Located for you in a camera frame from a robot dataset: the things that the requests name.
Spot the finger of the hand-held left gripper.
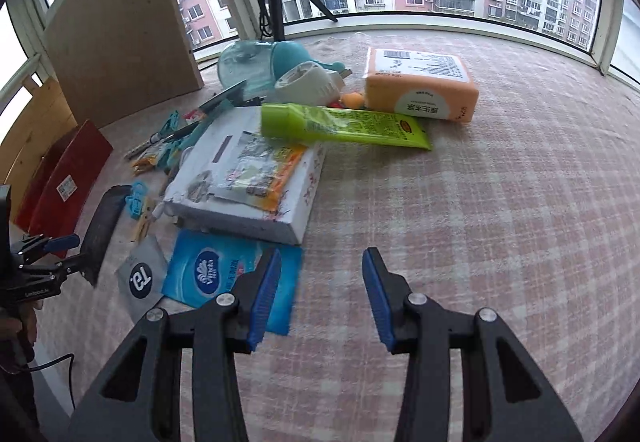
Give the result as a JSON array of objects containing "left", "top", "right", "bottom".
[
  {"left": 47, "top": 254, "right": 90, "bottom": 283},
  {"left": 12, "top": 233, "right": 81, "bottom": 267}
]

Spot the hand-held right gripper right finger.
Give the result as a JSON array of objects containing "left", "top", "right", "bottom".
[{"left": 361, "top": 247, "right": 585, "bottom": 442}]

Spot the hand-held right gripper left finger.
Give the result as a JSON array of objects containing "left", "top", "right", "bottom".
[{"left": 67, "top": 247, "right": 283, "bottom": 442}]

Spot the red cardboard box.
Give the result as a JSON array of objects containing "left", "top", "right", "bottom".
[{"left": 14, "top": 119, "right": 114, "bottom": 259}]

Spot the white desktop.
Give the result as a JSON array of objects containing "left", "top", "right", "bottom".
[{"left": 27, "top": 347, "right": 83, "bottom": 428}]

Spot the person's left hand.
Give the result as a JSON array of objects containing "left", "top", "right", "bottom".
[{"left": 0, "top": 299, "right": 43, "bottom": 358}]

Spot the blue tissue packet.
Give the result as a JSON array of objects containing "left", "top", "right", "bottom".
[{"left": 161, "top": 229, "right": 304, "bottom": 337}]

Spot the grey round-logo sachet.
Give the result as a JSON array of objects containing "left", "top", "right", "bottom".
[{"left": 115, "top": 236, "right": 168, "bottom": 323}]

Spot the wooden clothespin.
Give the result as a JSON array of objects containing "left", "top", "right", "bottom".
[{"left": 131, "top": 209, "right": 158, "bottom": 243}]

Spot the blue plastic clip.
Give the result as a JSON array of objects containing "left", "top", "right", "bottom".
[{"left": 122, "top": 181, "right": 151, "bottom": 221}]

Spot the person's dark jacket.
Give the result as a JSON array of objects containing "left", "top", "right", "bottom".
[{"left": 0, "top": 357, "right": 41, "bottom": 442}]

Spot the light wooden crate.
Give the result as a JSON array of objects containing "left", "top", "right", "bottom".
[{"left": 0, "top": 76, "right": 78, "bottom": 213}]

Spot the silver orange snack sachet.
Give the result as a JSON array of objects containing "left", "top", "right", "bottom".
[{"left": 212, "top": 134, "right": 308, "bottom": 213}]

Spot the white cardboard box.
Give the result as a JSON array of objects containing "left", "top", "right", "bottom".
[{"left": 164, "top": 106, "right": 328, "bottom": 245}]

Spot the green tube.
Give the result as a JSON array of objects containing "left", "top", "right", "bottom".
[{"left": 261, "top": 102, "right": 432, "bottom": 151}]

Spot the upright wooden board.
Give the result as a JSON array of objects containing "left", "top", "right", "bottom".
[{"left": 44, "top": 0, "right": 205, "bottom": 130}]

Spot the white power adapter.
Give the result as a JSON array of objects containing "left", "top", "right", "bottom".
[{"left": 275, "top": 62, "right": 346, "bottom": 106}]

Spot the orange tissue pack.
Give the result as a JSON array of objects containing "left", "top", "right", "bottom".
[{"left": 362, "top": 48, "right": 480, "bottom": 123}]

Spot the teal plastic bottle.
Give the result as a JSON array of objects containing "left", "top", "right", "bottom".
[{"left": 217, "top": 40, "right": 346, "bottom": 97}]

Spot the black cable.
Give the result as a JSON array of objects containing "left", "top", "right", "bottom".
[{"left": 22, "top": 353, "right": 77, "bottom": 415}]

